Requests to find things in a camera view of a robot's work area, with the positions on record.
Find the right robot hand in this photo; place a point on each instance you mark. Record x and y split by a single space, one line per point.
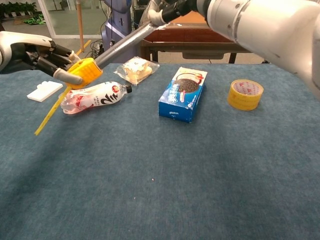
175 8

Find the bread in clear bag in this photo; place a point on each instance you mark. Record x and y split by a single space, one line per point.
136 70

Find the yellow packing tape roll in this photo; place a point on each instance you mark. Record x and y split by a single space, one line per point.
243 102

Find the clear plastic drink bottle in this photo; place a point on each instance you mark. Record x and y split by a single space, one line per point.
100 96

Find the white framed glass partition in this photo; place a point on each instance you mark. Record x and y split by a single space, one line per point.
65 20

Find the purple robot base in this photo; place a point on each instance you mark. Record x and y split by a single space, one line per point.
120 25

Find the green potted plants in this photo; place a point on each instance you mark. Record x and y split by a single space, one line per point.
17 7

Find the green cloth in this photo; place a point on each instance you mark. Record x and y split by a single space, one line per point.
35 20

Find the brown mahjong table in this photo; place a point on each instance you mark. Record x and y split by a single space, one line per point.
190 37

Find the wooden pole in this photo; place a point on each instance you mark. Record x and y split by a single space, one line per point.
80 25

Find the yellow tape measure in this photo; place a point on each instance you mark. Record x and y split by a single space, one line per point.
86 72

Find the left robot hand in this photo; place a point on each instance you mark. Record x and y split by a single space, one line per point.
27 52

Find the blue cookie box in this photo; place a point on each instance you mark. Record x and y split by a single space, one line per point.
180 100

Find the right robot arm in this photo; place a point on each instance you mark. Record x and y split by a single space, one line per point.
275 30

